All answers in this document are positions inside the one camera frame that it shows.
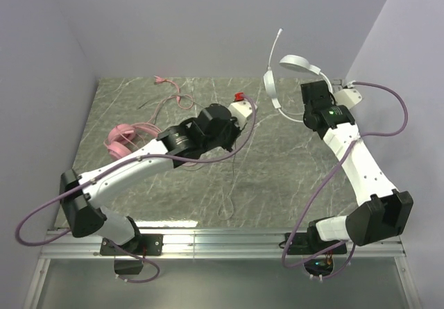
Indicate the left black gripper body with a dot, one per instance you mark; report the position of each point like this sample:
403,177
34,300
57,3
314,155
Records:
228,135

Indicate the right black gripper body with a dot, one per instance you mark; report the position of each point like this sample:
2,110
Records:
313,91

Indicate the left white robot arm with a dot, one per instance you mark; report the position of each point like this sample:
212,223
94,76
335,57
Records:
86,194

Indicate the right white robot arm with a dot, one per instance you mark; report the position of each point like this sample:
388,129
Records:
382,210

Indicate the right side aluminium rail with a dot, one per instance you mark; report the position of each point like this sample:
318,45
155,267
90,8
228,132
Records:
338,84

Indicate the aluminium rail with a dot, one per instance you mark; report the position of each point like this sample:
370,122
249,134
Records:
185,243
338,84

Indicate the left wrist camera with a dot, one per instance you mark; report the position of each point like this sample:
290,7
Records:
241,108

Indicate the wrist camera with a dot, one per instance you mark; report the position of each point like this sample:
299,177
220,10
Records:
241,108
348,96

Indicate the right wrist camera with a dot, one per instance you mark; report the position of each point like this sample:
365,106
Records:
348,96

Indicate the front aluminium rail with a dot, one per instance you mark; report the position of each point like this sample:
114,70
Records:
185,243

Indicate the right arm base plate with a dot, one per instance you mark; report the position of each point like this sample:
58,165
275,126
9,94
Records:
305,244

